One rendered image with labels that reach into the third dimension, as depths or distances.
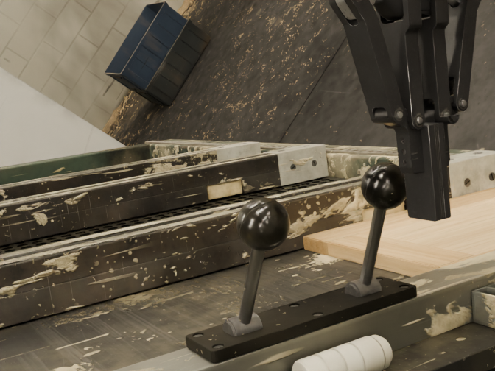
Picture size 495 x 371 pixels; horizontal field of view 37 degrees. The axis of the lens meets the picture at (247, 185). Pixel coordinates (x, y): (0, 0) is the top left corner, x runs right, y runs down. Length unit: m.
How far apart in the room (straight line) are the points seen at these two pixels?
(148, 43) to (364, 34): 4.75
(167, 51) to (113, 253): 4.43
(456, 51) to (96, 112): 5.76
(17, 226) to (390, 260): 0.73
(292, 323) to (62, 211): 0.85
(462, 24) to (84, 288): 0.53
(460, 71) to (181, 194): 0.97
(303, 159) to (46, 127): 3.30
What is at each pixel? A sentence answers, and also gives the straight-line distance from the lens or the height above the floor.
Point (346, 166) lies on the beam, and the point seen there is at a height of 0.90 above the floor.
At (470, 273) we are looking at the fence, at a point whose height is 1.26.
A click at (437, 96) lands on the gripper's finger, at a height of 1.45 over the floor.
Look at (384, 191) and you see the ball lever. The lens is 0.58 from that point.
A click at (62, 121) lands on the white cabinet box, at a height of 0.66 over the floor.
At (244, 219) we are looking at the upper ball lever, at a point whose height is 1.52.
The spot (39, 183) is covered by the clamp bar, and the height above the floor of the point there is 1.36.
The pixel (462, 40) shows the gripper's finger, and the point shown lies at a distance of 0.57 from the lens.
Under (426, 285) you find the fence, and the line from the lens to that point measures 0.69.
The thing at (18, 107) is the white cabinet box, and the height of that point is 0.93.
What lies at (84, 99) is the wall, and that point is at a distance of 6.23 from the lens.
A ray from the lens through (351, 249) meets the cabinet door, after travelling 0.93.
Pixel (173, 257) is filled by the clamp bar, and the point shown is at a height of 1.36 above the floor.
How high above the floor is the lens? 1.77
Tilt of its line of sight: 28 degrees down
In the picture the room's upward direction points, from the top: 57 degrees counter-clockwise
